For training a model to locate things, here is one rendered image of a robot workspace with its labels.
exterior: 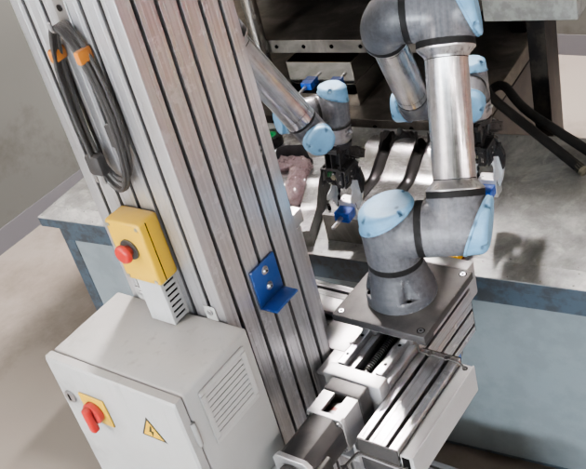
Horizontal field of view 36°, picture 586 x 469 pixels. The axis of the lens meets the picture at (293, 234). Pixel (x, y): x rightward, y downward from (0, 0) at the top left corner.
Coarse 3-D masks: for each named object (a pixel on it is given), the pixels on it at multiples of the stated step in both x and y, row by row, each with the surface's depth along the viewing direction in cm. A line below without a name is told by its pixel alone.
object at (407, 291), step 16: (368, 272) 187; (400, 272) 180; (416, 272) 182; (432, 272) 189; (368, 288) 190; (384, 288) 183; (400, 288) 182; (416, 288) 182; (432, 288) 185; (384, 304) 184; (400, 304) 183; (416, 304) 183
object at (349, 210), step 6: (342, 198) 242; (348, 198) 242; (342, 204) 242; (348, 204) 241; (354, 204) 240; (336, 210) 240; (342, 210) 240; (348, 210) 239; (354, 210) 241; (336, 216) 240; (342, 216) 239; (348, 216) 238; (354, 216) 242; (336, 222) 237; (348, 222) 239
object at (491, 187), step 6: (480, 174) 236; (486, 174) 235; (492, 174) 235; (480, 180) 234; (486, 180) 233; (492, 180) 232; (486, 186) 233; (492, 186) 232; (498, 186) 234; (486, 192) 231; (492, 192) 232; (498, 192) 234
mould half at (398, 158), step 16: (368, 144) 268; (400, 144) 264; (368, 160) 265; (400, 160) 260; (368, 176) 262; (384, 176) 260; (400, 176) 258; (432, 176) 253; (416, 192) 250; (336, 208) 251; (352, 224) 247; (336, 240) 254; (352, 240) 251
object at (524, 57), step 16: (496, 32) 349; (480, 48) 340; (496, 48) 337; (512, 48) 334; (496, 64) 326; (512, 64) 323; (288, 80) 357; (384, 80) 337; (496, 80) 316; (512, 80) 322; (368, 96) 329; (384, 96) 326; (272, 112) 337; (352, 112) 322; (368, 112) 319; (384, 112) 316; (416, 128) 306
